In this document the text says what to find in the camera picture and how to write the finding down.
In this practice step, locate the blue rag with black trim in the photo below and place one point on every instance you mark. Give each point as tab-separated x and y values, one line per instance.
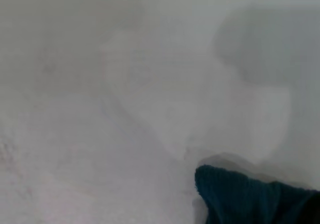
245	199

